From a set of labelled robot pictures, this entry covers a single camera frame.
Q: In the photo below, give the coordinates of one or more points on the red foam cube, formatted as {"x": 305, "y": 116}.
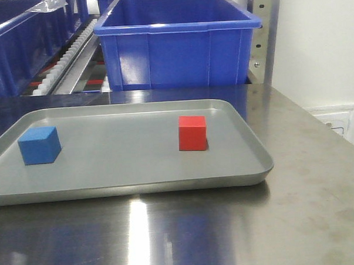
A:
{"x": 192, "y": 133}

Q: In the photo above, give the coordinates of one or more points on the blue foam cube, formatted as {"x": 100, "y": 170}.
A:
{"x": 39, "y": 145}

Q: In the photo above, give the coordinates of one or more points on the silver metal tray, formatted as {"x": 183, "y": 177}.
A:
{"x": 126, "y": 149}

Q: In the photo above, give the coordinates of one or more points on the large blue plastic bin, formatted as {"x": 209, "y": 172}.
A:
{"x": 162, "y": 44}

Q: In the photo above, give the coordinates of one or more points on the blue bin behind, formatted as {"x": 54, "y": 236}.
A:
{"x": 103, "y": 4}

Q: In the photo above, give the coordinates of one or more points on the blue bin at left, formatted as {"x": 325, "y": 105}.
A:
{"x": 28, "y": 41}

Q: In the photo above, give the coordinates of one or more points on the clear plastic bag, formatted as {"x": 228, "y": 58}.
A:
{"x": 46, "y": 6}

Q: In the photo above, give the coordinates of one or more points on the white roller conveyor rail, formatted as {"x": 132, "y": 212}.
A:
{"x": 63, "y": 77}

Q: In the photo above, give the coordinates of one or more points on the metal shelf upright post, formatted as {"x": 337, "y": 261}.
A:
{"x": 263, "y": 41}

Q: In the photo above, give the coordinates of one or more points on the white wall socket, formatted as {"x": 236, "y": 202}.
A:
{"x": 338, "y": 117}

